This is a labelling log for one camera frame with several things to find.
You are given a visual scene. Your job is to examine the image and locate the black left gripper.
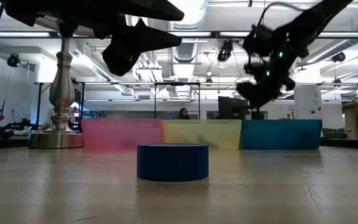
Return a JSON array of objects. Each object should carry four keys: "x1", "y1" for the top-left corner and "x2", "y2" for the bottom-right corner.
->
[{"x1": 0, "y1": 0, "x2": 185, "y2": 77}]

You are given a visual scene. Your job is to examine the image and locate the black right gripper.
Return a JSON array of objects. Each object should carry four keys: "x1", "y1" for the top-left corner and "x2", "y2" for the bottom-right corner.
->
[{"x1": 236, "y1": 43, "x2": 301, "y2": 110}]

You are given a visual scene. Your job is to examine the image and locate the blue tape roll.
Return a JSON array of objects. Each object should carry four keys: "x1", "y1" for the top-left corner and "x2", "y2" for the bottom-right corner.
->
[{"x1": 136, "y1": 143, "x2": 209, "y2": 183}]

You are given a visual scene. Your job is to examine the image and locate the black monitor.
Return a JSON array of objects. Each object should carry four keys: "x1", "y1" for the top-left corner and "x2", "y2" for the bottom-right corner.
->
[{"x1": 218, "y1": 96, "x2": 250, "y2": 121}]

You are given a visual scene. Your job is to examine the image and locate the blue translucent bin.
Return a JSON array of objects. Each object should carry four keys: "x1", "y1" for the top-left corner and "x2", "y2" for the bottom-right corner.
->
[{"x1": 240, "y1": 119, "x2": 323, "y2": 151}]

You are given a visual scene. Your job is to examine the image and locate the black ceiling spotlight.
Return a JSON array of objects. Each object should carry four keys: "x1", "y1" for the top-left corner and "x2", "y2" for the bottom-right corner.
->
[
  {"x1": 332, "y1": 51, "x2": 346, "y2": 63},
  {"x1": 216, "y1": 39, "x2": 234, "y2": 63},
  {"x1": 6, "y1": 53, "x2": 21, "y2": 68}
]

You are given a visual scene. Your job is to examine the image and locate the white round column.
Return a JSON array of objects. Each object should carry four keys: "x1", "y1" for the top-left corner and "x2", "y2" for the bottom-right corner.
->
[{"x1": 293, "y1": 86, "x2": 323, "y2": 121}]

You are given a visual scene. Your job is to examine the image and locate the yellow translucent bin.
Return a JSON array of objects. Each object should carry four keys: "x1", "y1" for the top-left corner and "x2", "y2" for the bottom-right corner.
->
[{"x1": 162, "y1": 119, "x2": 243, "y2": 151}]

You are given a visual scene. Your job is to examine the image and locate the person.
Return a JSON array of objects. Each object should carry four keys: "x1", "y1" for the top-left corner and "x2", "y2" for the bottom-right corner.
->
[{"x1": 177, "y1": 107, "x2": 191, "y2": 121}]

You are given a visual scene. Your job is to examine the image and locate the pink translucent bin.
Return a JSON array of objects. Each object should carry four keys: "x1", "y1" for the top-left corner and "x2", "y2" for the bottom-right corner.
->
[{"x1": 81, "y1": 118, "x2": 165, "y2": 151}]

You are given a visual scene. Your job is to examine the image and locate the silver ventilation duct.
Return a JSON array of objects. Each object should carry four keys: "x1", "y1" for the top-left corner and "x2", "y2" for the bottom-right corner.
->
[{"x1": 165, "y1": 0, "x2": 208, "y2": 99}]

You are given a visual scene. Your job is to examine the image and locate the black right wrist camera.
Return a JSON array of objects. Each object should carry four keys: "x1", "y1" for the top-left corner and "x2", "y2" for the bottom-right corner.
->
[{"x1": 242, "y1": 24, "x2": 275, "y2": 57}]

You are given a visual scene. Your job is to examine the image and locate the black metal frame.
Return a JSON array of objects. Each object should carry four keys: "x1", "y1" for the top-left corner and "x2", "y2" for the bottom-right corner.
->
[{"x1": 153, "y1": 82, "x2": 201, "y2": 121}]

